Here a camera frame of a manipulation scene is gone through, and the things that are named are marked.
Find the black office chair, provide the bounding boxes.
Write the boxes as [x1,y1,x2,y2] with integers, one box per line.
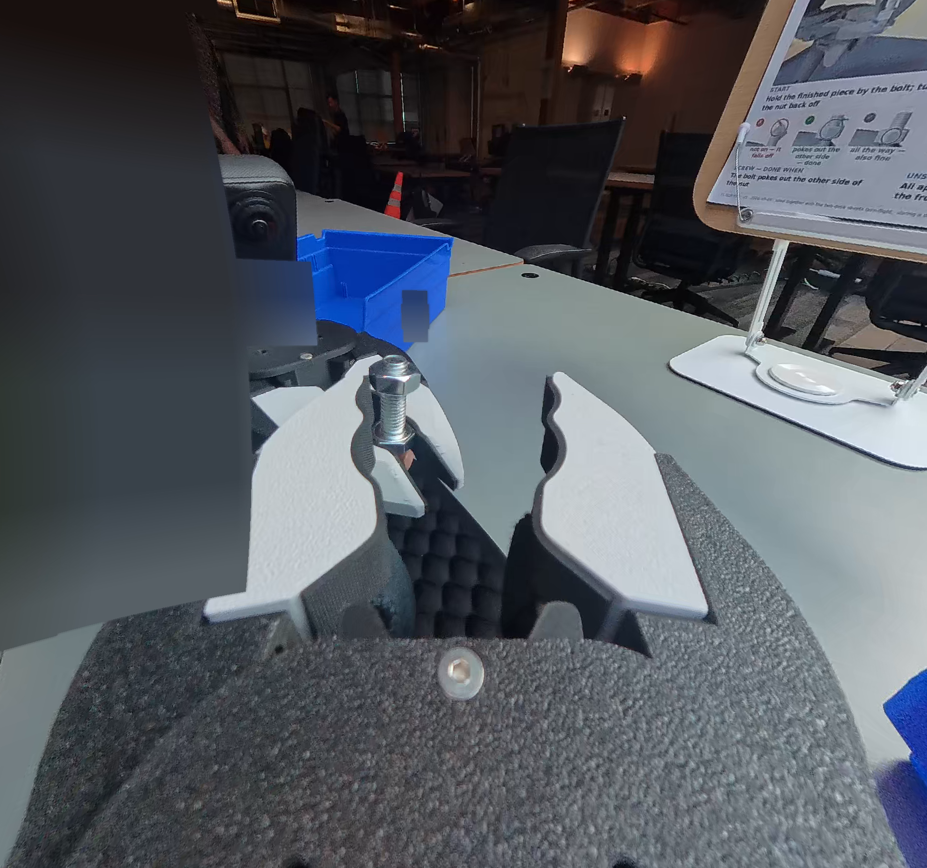
[484,118,627,275]
[633,130,747,326]

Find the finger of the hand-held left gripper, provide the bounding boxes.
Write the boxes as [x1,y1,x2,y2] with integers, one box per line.
[250,386,427,519]
[406,371,466,491]

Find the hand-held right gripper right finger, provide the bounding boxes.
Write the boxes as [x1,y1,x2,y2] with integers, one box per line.
[531,371,711,640]

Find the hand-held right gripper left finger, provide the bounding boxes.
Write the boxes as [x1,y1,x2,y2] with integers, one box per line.
[203,368,385,639]

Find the silver hex bolt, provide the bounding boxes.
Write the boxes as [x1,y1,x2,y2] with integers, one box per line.
[371,355,422,447]

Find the white paper sign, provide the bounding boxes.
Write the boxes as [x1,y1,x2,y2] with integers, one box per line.
[706,0,927,231]

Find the black dimpled foam pad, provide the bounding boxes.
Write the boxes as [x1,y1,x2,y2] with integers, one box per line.
[387,480,508,639]

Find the blue plastic bin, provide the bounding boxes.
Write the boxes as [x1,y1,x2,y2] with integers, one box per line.
[297,229,455,351]
[872,669,927,868]

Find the tall paned window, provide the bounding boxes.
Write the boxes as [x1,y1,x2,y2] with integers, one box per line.
[337,71,421,144]

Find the wood-edged grey table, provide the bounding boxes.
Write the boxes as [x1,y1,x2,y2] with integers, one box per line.
[603,171,656,289]

